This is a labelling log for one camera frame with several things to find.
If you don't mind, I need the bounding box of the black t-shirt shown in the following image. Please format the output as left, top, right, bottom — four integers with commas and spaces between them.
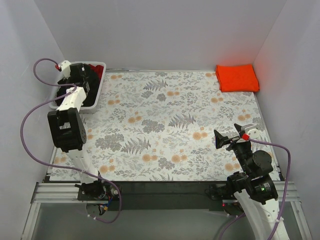
57, 63, 102, 107

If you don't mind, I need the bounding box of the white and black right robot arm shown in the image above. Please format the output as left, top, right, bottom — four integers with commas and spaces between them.
209, 124, 289, 240

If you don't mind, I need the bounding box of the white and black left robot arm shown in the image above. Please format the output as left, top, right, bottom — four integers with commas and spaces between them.
47, 60, 107, 200

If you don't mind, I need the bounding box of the red t-shirt in basket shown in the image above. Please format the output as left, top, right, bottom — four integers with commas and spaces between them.
89, 64, 104, 79

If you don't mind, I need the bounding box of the white plastic laundry basket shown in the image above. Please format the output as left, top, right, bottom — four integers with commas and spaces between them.
50, 61, 106, 114

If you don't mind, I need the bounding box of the folded orange t-shirt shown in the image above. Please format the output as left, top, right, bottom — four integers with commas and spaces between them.
215, 64, 260, 93

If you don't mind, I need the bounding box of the floral patterned table mat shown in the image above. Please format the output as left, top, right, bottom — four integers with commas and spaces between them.
48, 70, 285, 182

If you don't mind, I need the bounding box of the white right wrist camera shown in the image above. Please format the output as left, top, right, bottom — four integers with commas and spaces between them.
240, 124, 261, 140

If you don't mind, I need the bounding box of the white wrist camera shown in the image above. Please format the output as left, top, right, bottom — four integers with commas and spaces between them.
55, 60, 71, 78
240, 124, 261, 140

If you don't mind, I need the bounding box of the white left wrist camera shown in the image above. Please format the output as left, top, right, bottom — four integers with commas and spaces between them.
55, 60, 71, 78

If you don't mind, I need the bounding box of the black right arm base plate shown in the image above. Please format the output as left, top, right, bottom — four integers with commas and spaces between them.
204, 183, 249, 201

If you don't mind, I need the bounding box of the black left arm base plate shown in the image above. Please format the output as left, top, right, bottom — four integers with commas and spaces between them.
74, 182, 122, 201

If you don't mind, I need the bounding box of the aluminium front rail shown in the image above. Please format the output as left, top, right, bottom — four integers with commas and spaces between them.
31, 181, 301, 204

